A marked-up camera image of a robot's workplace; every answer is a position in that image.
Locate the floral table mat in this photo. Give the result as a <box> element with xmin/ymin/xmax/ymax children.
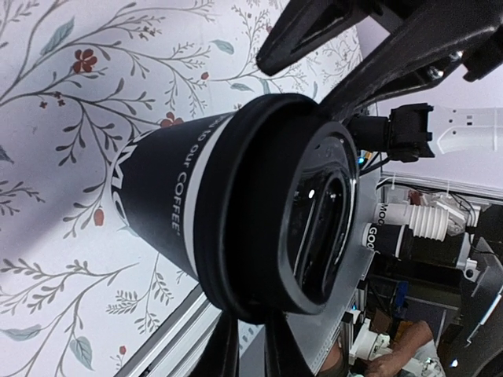
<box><xmin>1</xmin><ymin>1</ymin><xmax>362</xmax><ymax>376</ymax></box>

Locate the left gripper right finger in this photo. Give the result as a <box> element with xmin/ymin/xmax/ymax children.
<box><xmin>264</xmin><ymin>312</ymin><xmax>314</xmax><ymax>377</ymax></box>

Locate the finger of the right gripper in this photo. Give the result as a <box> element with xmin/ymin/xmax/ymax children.
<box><xmin>256</xmin><ymin>0</ymin><xmax>369</xmax><ymax>75</ymax></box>
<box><xmin>319</xmin><ymin>1</ymin><xmax>502</xmax><ymax>120</ymax></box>

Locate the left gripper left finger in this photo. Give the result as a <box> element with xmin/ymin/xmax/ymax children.
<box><xmin>204</xmin><ymin>312</ymin><xmax>240</xmax><ymax>377</ymax></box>

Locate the black white paper cup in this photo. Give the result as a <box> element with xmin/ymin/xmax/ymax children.
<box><xmin>111</xmin><ymin>113</ymin><xmax>233</xmax><ymax>279</ymax></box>

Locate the black plastic cup lid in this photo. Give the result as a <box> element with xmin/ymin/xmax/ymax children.
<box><xmin>194</xmin><ymin>93</ymin><xmax>358</xmax><ymax>324</ymax></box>

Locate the background stack of cups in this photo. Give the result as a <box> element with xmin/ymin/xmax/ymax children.
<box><xmin>362</xmin><ymin>203</ymin><xmax>449</xmax><ymax>258</ymax></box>

